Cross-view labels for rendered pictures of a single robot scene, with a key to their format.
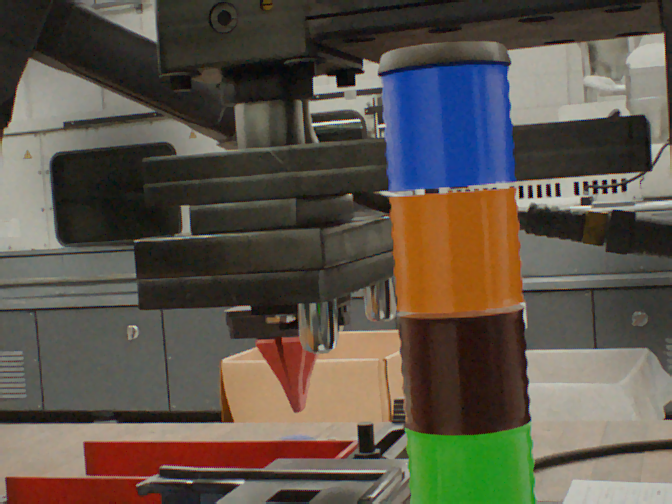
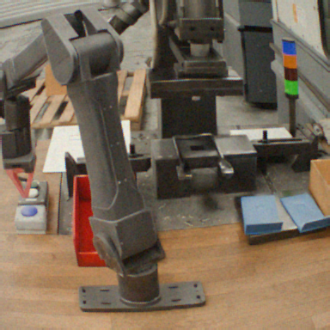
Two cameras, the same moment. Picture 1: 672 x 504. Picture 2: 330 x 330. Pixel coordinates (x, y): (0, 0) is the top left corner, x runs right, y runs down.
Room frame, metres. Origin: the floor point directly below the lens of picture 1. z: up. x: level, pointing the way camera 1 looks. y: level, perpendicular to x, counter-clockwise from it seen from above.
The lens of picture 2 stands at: (1.13, 1.07, 1.46)
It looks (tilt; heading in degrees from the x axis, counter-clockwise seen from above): 24 degrees down; 247
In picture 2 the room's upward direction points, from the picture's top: 2 degrees counter-clockwise
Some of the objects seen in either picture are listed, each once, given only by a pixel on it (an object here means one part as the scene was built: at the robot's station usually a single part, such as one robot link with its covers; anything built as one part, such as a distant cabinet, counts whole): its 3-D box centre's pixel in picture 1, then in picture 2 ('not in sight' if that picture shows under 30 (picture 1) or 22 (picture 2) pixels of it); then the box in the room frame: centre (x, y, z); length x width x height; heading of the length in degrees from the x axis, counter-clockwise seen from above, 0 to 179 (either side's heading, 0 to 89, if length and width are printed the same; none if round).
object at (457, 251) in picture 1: (456, 248); (290, 59); (0.33, -0.04, 1.14); 0.04 x 0.04 x 0.03
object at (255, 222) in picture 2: not in sight; (261, 210); (0.60, 0.24, 0.93); 0.15 x 0.07 x 0.03; 64
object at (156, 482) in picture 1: (196, 484); (182, 168); (0.69, 0.10, 0.98); 0.07 x 0.02 x 0.01; 72
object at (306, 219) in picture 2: not in sight; (306, 207); (0.51, 0.29, 0.93); 0.15 x 0.07 x 0.03; 76
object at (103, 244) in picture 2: not in sight; (128, 247); (0.89, 0.36, 1.00); 0.09 x 0.06 x 0.06; 19
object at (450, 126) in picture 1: (448, 130); (289, 47); (0.33, -0.04, 1.17); 0.04 x 0.04 x 0.03
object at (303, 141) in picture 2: not in sight; (280, 150); (0.43, 0.06, 0.95); 0.15 x 0.03 x 0.10; 162
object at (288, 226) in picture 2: not in sight; (281, 214); (0.54, 0.24, 0.91); 0.17 x 0.16 x 0.02; 162
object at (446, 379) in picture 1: (464, 365); (290, 72); (0.33, -0.04, 1.10); 0.04 x 0.04 x 0.03
